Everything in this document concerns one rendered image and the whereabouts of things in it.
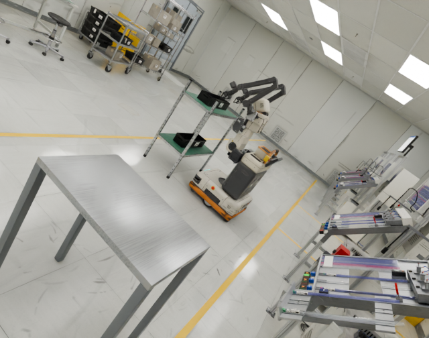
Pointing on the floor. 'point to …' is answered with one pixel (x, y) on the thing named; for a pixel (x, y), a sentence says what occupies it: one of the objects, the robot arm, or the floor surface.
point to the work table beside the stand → (114, 226)
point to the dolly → (93, 25)
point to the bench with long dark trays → (43, 24)
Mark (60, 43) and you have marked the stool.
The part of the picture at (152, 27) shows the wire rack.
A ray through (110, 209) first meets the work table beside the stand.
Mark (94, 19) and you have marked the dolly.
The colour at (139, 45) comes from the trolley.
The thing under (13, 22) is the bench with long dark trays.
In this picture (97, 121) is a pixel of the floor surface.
